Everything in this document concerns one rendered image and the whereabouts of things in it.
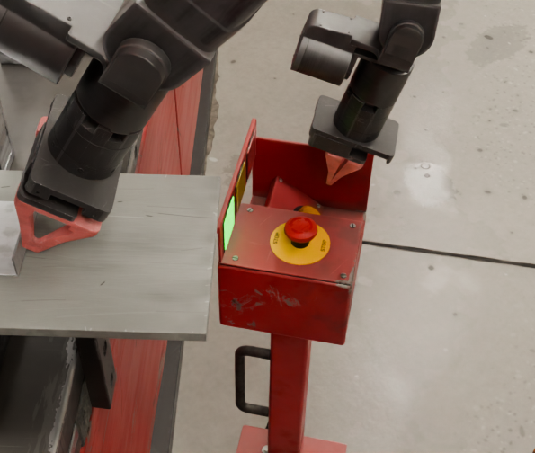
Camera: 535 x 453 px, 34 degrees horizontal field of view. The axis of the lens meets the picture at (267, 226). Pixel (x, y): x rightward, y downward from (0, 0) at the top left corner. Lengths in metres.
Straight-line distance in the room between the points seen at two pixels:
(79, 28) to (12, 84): 0.56
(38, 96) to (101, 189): 0.46
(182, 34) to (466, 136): 1.97
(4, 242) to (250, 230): 0.38
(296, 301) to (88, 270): 0.37
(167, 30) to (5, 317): 0.29
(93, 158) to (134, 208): 0.13
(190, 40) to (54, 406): 0.39
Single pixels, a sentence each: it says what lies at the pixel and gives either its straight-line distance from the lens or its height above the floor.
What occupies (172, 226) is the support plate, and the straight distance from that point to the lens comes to 0.75.
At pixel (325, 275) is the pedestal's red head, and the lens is 1.01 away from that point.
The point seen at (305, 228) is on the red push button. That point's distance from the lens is 1.02.
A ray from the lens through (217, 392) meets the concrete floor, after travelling 1.84.
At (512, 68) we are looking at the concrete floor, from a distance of 2.76.
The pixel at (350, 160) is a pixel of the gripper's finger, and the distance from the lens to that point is 1.03.
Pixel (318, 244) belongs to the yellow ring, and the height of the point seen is 0.78.
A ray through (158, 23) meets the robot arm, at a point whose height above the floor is 1.25.
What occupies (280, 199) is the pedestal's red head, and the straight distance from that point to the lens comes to 1.14.
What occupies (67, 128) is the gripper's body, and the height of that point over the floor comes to 1.13.
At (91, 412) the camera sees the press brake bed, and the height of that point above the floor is 0.76.
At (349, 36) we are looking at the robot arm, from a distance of 0.94.
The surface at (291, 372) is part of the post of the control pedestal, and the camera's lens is 1.29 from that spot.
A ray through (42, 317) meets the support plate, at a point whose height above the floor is 1.00.
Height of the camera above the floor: 1.54
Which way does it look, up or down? 46 degrees down
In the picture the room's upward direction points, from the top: 1 degrees clockwise
